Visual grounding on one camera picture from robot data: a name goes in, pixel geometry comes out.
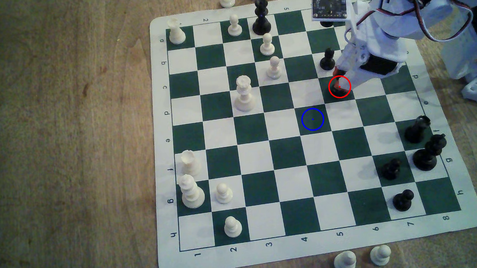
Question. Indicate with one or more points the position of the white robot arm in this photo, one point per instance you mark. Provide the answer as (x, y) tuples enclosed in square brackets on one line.
[(437, 8)]

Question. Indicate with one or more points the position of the black pawn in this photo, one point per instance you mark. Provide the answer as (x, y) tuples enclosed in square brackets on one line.
[(341, 82), (391, 170), (403, 201), (327, 61)]

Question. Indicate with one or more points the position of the white queen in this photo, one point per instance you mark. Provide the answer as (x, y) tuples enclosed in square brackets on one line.
[(244, 98)]

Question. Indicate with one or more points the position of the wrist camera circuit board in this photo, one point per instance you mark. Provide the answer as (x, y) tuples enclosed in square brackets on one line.
[(328, 6)]

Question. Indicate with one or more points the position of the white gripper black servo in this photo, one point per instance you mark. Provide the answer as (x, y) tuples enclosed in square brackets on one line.
[(382, 66)]

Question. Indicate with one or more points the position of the black queen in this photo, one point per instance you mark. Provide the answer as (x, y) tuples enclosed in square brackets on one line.
[(261, 21)]

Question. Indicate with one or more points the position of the black king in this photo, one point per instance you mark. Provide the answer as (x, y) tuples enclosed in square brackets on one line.
[(426, 157)]

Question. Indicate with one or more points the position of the white rook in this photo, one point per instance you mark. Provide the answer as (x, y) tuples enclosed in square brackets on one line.
[(177, 33), (190, 165)]

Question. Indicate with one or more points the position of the green white chessboard mat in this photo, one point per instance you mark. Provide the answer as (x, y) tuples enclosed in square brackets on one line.
[(289, 155)]

